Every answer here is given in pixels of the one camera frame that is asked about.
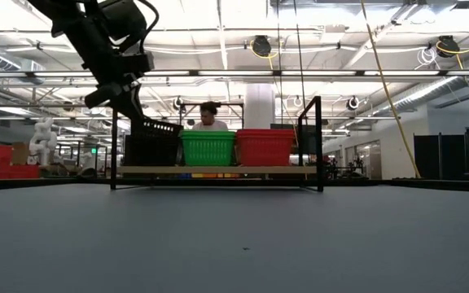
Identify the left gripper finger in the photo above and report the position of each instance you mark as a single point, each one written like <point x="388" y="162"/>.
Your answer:
<point x="130" y="106"/>

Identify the black plastic basket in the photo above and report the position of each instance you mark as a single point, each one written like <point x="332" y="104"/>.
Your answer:
<point x="157" y="128"/>
<point x="153" y="152"/>

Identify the white distant robot arm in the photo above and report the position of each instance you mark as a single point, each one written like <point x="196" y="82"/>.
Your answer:
<point x="43" y="138"/>

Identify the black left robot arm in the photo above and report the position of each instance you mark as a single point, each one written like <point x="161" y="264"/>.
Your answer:
<point x="75" y="24"/>

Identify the small green lit sign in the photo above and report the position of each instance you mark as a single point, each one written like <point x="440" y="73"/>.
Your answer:
<point x="94" y="150"/>

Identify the person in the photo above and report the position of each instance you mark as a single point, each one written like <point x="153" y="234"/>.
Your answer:
<point x="209" y="112"/>

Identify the long ceiling light strip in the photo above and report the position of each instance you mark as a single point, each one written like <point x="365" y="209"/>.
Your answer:
<point x="234" y="73"/>

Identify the cardboard box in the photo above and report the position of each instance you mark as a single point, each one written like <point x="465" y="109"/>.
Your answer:
<point x="20" y="154"/>

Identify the low red bin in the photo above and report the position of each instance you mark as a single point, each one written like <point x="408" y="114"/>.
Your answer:
<point x="23" y="171"/>

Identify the white round pillar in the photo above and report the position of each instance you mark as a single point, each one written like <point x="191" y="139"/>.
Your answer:
<point x="259" y="106"/>

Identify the wooden shelf with black frame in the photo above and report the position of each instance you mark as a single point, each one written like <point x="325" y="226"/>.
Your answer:
<point x="218" y="169"/>

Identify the black table frame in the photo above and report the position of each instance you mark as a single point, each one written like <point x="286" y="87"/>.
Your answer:
<point x="422" y="185"/>

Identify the black partition wall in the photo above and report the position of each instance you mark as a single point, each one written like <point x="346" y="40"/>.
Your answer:
<point x="438" y="156"/>

